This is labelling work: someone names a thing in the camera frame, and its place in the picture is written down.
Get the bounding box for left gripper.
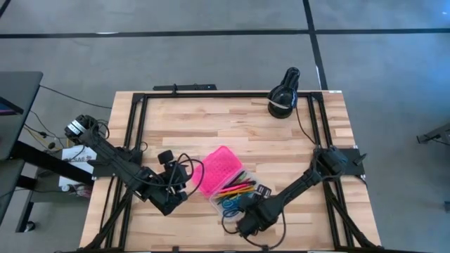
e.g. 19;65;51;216
146;150;191;216

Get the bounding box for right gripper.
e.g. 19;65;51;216
237;183;282;237

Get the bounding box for blue-handled scissors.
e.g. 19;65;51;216
221;196;244;219

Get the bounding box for pink highlighter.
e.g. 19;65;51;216
219;181;253;194

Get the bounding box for black pen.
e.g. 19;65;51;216
224;170;248;189

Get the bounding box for pink-lidded clear supply box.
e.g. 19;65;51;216
191;145;272;223

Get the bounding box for black mounting bar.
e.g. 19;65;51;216
152;83;218;92

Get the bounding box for black desk lamp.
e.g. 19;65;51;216
266;66;302;119

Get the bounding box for black desk base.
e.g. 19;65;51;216
10;140;96;233

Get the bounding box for dark gray desk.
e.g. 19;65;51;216
0;71;44;162

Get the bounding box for laptop with blue screen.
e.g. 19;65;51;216
0;96;24;117

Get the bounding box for gray metal stand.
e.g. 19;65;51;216
416;122;450;155

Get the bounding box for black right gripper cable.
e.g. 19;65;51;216
220;209;288;251

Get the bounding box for black aluminium table frame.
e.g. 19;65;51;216
79;90;384;253

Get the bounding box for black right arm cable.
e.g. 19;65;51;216
294;105;320;148

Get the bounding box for black floor cable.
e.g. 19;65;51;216
38;84;113;110

